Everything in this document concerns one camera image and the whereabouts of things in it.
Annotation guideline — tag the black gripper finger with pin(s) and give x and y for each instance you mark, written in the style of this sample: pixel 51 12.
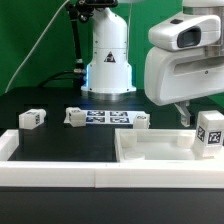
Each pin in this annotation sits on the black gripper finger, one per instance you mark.
pixel 182 107

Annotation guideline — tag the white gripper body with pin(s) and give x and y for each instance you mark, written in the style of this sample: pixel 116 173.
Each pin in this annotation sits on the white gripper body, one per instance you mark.
pixel 172 77

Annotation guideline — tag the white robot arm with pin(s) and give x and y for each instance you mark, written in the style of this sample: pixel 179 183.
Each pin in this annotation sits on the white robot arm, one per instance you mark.
pixel 109 74

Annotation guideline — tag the fiducial tag sheet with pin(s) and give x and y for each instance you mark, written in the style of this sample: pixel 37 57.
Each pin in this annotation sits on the fiducial tag sheet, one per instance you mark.
pixel 111 117

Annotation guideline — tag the white u-shaped fence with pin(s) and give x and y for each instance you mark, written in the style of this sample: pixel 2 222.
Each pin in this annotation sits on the white u-shaped fence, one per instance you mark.
pixel 205 173

